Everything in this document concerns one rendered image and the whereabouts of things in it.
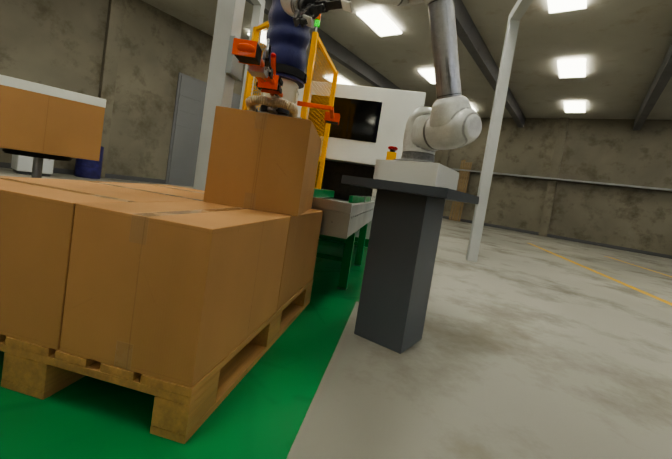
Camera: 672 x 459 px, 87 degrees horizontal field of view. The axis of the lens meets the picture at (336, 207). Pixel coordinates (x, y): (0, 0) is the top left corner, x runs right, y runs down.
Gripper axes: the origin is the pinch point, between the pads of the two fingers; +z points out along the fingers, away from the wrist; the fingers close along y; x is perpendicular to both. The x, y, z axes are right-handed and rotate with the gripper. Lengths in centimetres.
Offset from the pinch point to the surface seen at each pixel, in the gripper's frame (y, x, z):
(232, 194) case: 54, -54, -15
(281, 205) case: 38, -62, -4
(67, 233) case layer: 92, -21, 20
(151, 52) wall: 148, -188, -1047
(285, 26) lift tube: 0, -13, -62
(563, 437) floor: -9, -117, 99
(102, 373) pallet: 100, -48, 44
